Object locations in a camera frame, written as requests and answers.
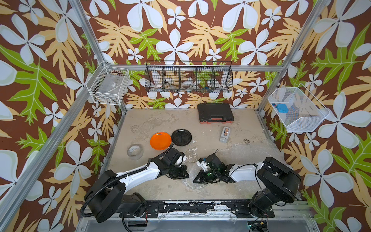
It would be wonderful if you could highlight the orange plate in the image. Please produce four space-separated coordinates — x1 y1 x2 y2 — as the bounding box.
150 132 172 150

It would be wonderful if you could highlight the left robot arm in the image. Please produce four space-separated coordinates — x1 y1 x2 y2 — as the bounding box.
80 146 189 223

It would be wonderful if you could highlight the white wire basket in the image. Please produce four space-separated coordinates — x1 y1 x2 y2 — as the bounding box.
268 84 330 133
87 61 131 106

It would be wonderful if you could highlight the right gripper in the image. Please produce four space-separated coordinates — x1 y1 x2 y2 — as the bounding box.
191 169 219 184

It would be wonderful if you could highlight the white wire basket left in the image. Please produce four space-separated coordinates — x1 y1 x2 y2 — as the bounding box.
87 61 131 106

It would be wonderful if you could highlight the white tape dispenser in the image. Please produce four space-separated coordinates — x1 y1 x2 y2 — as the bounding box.
220 127 231 143

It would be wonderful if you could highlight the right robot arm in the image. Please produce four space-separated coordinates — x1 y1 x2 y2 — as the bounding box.
193 153 301 217

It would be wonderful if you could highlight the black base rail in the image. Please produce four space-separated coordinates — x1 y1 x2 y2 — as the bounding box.
117 199 275 218

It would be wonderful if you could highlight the black plate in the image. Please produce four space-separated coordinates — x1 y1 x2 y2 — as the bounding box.
171 129 192 147

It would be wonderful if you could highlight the clear bubble wrap sheet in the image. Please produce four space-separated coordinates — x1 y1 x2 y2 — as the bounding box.
181 141 286 200

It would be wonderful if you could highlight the black plastic case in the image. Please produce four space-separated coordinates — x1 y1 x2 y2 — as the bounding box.
197 103 234 123

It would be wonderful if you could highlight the white wire basket right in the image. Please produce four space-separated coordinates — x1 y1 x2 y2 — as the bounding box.
268 84 330 133

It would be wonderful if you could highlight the black wire basket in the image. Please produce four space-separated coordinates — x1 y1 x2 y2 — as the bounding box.
144 61 233 93

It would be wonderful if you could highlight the blue object in basket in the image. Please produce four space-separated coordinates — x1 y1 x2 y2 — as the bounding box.
275 103 289 114

